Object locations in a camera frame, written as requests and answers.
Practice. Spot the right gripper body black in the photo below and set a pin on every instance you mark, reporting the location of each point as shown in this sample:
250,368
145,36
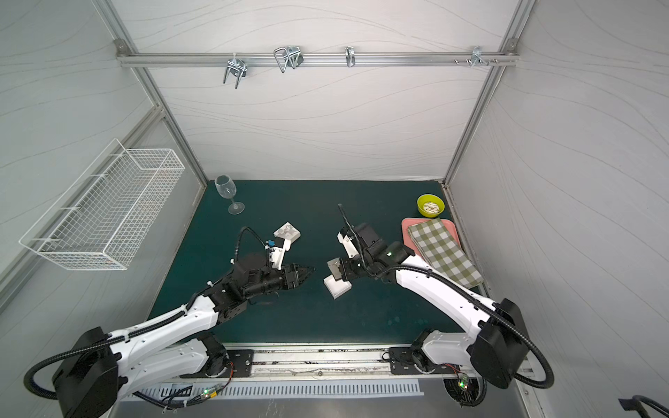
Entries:
348,266

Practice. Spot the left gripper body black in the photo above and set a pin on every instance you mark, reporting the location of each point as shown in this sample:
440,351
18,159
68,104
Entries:
287,277

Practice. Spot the white jewelry box base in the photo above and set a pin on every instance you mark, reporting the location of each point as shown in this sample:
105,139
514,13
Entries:
336,287

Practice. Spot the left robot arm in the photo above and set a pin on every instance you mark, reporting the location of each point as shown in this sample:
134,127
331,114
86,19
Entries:
102,368

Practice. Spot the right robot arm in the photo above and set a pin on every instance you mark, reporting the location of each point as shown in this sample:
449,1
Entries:
530,367

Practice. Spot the white closed jewelry box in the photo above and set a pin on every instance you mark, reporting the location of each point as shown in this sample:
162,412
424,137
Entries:
287,232

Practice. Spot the green checkered cloth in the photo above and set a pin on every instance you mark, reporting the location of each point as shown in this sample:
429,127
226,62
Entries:
437,242

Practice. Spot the green bowl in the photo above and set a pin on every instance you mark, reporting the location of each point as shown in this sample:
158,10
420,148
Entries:
430,205

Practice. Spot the clear wine glass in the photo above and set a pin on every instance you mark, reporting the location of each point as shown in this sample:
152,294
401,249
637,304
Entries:
226,187

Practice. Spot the metal clamp hook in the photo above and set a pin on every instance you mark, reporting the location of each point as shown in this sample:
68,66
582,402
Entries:
236,69

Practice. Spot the metal carabiner hook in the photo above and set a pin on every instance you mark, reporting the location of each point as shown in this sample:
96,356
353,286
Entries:
288,57

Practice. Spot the aluminium crossbar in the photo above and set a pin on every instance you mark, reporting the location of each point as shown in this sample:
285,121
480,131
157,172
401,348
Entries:
311,59

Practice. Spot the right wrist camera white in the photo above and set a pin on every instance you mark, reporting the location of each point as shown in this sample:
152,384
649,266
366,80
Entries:
348,244

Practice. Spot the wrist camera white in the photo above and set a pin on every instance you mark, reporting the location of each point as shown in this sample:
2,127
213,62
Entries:
348,244
277,249

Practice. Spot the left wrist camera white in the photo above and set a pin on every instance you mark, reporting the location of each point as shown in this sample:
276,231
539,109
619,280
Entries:
277,249

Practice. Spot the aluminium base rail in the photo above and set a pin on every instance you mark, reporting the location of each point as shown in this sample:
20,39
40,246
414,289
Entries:
313,360

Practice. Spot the white wire basket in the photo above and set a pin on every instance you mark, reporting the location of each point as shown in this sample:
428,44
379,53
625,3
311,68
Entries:
100,221

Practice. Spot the small metal ring hook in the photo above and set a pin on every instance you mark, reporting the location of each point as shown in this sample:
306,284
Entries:
350,56

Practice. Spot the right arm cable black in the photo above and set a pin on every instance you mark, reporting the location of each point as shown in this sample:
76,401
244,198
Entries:
496,341

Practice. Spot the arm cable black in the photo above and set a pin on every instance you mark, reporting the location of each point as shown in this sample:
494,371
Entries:
496,341
135,343

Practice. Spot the metal bracket hook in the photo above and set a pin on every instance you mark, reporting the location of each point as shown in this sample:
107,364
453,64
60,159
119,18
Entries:
477,59

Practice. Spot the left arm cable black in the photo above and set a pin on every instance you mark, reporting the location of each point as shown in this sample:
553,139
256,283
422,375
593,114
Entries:
135,343

